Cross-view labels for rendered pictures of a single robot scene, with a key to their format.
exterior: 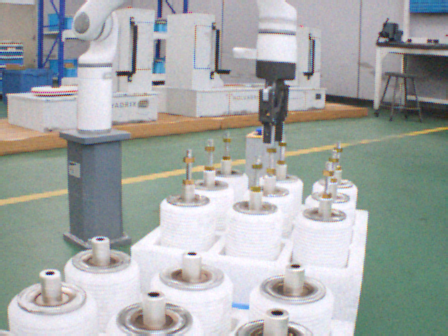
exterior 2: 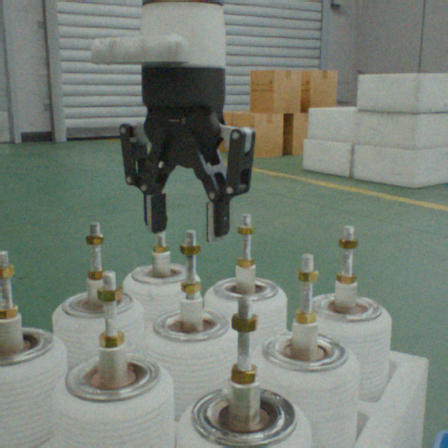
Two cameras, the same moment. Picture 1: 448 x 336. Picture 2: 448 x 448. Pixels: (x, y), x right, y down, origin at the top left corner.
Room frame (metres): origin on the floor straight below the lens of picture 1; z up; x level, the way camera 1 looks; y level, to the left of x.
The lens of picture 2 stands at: (0.83, 0.42, 0.48)
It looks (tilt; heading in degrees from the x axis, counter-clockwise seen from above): 13 degrees down; 283
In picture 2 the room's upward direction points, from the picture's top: straight up
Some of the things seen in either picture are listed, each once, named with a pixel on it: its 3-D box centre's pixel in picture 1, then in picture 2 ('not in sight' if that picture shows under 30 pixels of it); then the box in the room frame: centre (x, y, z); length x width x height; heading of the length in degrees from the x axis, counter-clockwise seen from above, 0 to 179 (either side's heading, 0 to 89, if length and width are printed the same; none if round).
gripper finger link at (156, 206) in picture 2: (277, 131); (156, 213); (1.02, -0.10, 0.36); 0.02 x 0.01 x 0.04; 71
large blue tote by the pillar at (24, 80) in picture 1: (26, 86); not in sight; (5.26, 2.08, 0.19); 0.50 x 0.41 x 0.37; 50
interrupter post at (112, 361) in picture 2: (209, 179); (112, 362); (1.01, 0.02, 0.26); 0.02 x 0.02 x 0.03
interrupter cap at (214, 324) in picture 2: (269, 191); (191, 325); (0.98, -0.09, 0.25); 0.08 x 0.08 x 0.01
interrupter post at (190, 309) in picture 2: (269, 185); (191, 313); (0.98, -0.09, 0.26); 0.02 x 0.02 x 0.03
